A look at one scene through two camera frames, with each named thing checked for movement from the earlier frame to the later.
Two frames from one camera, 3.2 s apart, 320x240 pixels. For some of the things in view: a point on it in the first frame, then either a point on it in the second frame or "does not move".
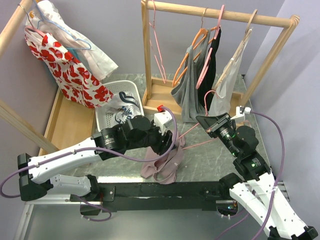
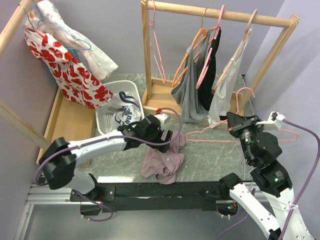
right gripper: x=211 y=124 -> x=235 y=121
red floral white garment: x=78 y=83 does not move
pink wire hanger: x=206 y=113 -> x=220 y=122
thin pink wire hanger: x=163 y=78 does not move
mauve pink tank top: x=164 y=169 does not move
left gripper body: x=156 y=140 does not move
